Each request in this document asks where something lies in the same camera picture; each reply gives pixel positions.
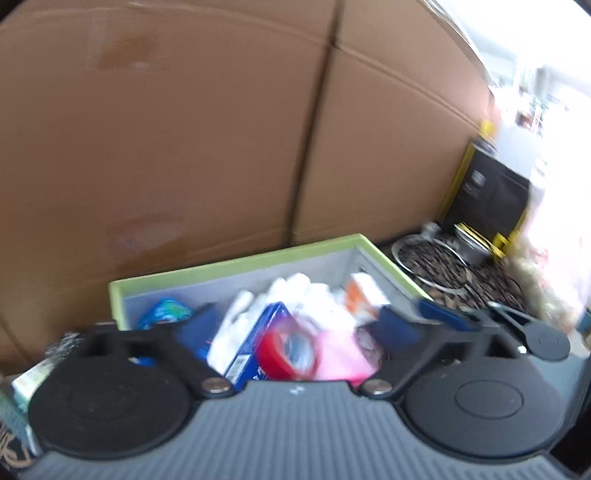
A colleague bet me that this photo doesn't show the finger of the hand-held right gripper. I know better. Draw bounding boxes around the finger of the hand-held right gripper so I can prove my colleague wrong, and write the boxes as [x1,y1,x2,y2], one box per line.
[486,301,533,334]
[417,298,476,332]

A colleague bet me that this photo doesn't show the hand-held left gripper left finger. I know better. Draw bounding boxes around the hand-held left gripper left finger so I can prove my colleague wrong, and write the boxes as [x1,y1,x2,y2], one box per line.
[76,302,237,400]

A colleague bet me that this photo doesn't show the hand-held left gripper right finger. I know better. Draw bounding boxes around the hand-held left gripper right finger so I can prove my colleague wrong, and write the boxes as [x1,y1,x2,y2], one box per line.
[360,305,509,402]

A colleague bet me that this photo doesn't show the blue foil packet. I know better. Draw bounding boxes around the blue foil packet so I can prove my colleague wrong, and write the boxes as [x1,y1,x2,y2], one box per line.
[136,298,194,331]

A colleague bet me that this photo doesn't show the orange box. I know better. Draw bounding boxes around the orange box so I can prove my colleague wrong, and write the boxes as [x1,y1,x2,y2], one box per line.
[344,272,389,325]

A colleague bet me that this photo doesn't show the pink packet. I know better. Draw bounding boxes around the pink packet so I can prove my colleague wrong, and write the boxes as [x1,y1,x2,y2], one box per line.
[313,318,378,387]

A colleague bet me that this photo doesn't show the small blue box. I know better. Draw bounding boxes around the small blue box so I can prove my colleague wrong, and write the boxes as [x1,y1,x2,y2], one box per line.
[223,302,302,389]

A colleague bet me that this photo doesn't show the green-rimmed grey storage bin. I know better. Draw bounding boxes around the green-rimmed grey storage bin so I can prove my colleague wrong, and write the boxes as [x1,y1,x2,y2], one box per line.
[108,233,432,385]

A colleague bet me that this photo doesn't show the red tape roll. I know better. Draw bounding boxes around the red tape roll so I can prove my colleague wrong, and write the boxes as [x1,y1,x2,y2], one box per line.
[256,318,320,382]

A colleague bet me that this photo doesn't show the black patterned tablecloth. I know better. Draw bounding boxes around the black patterned tablecloth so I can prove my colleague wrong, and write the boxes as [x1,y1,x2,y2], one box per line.
[0,230,559,478]

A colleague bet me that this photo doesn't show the pale plastic bag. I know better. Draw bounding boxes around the pale plastic bag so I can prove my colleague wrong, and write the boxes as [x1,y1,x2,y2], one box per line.
[507,182,591,334]

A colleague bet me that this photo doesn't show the metal pot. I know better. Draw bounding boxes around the metal pot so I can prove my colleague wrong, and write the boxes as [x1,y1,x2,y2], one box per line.
[454,223,493,267]

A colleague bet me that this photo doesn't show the black yellow box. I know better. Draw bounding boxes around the black yellow box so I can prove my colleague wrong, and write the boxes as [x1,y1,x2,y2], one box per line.
[438,121,533,260]

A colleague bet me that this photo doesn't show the steel wool scrubber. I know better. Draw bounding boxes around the steel wool scrubber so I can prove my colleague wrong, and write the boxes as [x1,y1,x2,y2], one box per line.
[45,331,87,368]

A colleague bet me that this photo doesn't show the green packet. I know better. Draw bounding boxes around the green packet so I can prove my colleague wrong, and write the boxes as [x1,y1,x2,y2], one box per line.
[11,359,55,403]

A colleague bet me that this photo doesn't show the large brown cardboard sheet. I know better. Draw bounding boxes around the large brown cardboard sheet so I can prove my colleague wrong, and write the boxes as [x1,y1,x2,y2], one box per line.
[0,0,505,376]

